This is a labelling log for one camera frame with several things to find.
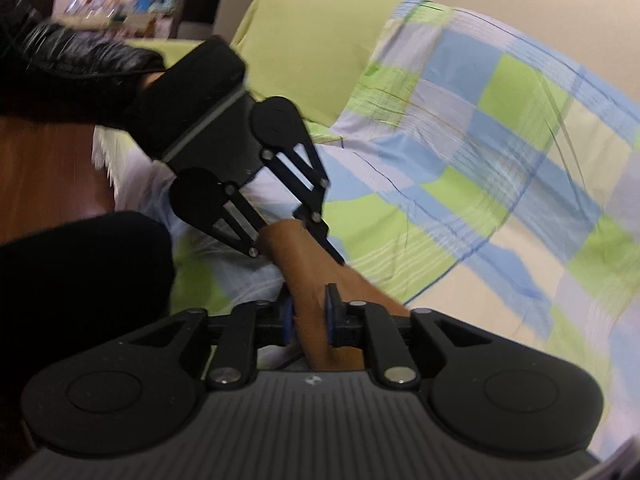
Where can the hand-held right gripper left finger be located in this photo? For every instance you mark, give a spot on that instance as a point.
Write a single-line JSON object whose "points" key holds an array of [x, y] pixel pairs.
{"points": [[286, 320]]}

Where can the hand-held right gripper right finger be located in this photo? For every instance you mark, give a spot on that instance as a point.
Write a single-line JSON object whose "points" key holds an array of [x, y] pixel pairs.
{"points": [[331, 320]]}

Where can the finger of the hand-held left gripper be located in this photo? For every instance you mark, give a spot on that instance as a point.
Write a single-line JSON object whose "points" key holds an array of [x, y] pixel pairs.
{"points": [[247, 240], [322, 232]]}

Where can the brown garment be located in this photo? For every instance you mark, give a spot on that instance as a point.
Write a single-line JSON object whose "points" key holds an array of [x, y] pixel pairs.
{"points": [[310, 270]]}

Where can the black cabinet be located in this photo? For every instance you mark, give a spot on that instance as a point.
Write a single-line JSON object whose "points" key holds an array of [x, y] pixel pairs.
{"points": [[200, 7]]}

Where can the sofa with green cover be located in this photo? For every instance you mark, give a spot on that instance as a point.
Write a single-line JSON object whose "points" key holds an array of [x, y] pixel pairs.
{"points": [[300, 50]]}

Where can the checked blue green blanket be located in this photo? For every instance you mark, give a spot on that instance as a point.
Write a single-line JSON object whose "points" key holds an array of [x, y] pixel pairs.
{"points": [[450, 135]]}

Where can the person's leg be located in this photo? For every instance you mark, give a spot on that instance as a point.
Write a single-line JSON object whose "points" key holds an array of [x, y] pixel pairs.
{"points": [[75, 285]]}

